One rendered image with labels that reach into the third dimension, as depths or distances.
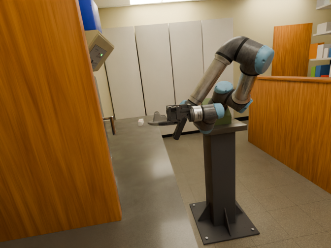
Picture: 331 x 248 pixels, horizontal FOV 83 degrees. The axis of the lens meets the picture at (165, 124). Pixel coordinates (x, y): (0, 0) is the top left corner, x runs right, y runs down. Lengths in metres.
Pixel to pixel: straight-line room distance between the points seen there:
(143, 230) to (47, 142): 0.37
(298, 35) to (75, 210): 5.31
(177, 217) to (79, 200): 0.30
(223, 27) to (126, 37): 1.83
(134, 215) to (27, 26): 0.59
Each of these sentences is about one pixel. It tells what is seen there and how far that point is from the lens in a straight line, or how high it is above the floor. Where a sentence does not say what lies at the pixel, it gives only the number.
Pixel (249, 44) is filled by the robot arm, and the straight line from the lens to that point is 1.00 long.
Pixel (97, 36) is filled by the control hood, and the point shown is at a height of 1.49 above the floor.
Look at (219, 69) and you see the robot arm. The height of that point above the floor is 1.36.
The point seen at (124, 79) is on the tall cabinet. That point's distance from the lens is 3.71.
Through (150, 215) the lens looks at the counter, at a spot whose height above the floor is 0.94.
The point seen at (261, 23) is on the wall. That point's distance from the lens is 5.00.
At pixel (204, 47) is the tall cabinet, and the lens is 3.91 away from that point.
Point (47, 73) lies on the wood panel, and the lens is 0.55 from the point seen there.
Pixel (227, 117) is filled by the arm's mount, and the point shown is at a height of 0.99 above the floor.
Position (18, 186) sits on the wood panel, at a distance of 0.69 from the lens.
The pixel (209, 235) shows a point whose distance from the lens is 1.86.
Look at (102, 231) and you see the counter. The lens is 0.67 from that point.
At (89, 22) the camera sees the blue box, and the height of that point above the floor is 1.53.
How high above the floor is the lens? 1.38
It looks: 16 degrees down
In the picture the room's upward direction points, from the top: 6 degrees counter-clockwise
